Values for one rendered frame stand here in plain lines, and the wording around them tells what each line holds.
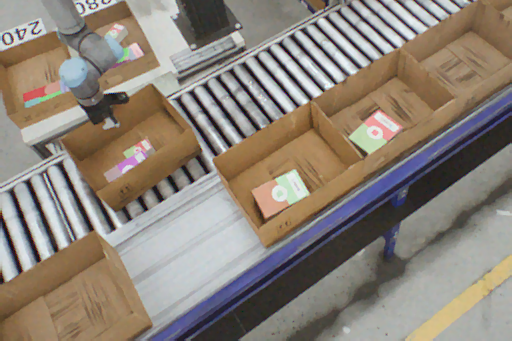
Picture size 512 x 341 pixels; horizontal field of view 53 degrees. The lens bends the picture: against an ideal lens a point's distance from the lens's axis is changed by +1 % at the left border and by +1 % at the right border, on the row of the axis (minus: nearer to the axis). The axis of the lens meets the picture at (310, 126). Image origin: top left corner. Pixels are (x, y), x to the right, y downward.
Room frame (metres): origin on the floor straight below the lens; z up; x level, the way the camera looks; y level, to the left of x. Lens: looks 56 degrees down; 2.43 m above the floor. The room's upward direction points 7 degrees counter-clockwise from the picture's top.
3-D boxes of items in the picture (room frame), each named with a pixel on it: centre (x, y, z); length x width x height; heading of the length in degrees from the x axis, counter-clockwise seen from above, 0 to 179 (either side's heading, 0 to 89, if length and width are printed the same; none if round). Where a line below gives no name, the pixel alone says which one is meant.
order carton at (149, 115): (1.07, 0.67, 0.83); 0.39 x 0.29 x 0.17; 124
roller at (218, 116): (1.18, 0.34, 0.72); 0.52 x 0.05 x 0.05; 29
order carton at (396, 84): (0.99, -0.25, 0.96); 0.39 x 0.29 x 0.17; 119
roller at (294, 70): (1.37, 0.00, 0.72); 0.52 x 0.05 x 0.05; 29
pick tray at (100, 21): (1.65, 0.83, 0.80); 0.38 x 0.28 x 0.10; 24
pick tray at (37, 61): (1.50, 1.13, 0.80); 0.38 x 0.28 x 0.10; 22
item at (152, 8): (1.68, 0.83, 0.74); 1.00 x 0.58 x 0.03; 115
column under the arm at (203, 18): (1.76, 0.42, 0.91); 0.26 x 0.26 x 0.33; 25
